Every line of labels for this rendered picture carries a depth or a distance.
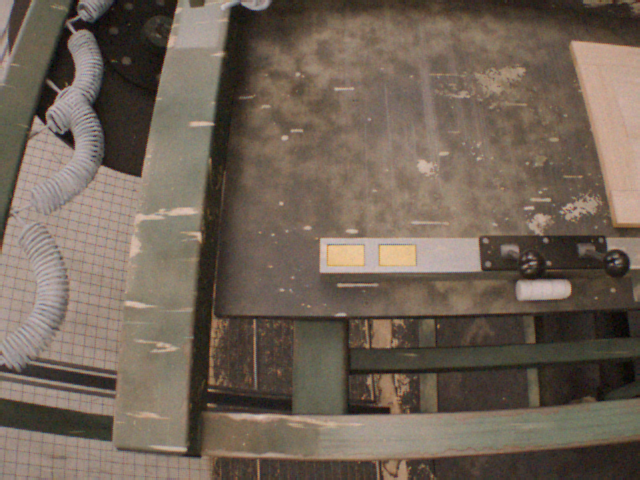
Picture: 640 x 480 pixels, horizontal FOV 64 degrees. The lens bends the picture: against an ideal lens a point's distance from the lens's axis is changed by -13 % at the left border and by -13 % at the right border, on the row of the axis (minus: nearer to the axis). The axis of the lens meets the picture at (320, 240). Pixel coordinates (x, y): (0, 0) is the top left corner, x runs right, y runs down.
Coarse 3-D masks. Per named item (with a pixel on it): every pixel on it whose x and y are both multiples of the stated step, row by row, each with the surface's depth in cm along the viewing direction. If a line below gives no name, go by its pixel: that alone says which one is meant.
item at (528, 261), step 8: (504, 248) 75; (512, 248) 75; (504, 256) 75; (512, 256) 73; (520, 256) 66; (528, 256) 64; (536, 256) 64; (544, 256) 65; (520, 264) 65; (528, 264) 64; (536, 264) 64; (544, 264) 64; (520, 272) 65; (528, 272) 64; (536, 272) 64; (544, 272) 65
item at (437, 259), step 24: (336, 240) 79; (360, 240) 79; (384, 240) 78; (408, 240) 78; (432, 240) 78; (456, 240) 78; (624, 240) 77; (432, 264) 77; (456, 264) 77; (480, 264) 77
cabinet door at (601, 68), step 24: (576, 48) 94; (600, 48) 94; (624, 48) 94; (576, 72) 94; (600, 72) 92; (624, 72) 92; (600, 96) 89; (624, 96) 90; (600, 120) 88; (624, 120) 88; (600, 144) 86; (624, 144) 86; (624, 168) 84; (624, 192) 82; (624, 216) 81
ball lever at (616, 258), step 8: (584, 248) 75; (592, 248) 75; (616, 248) 65; (584, 256) 75; (592, 256) 72; (600, 256) 69; (608, 256) 65; (616, 256) 64; (624, 256) 64; (608, 264) 64; (616, 264) 64; (624, 264) 63; (608, 272) 65; (616, 272) 64; (624, 272) 64
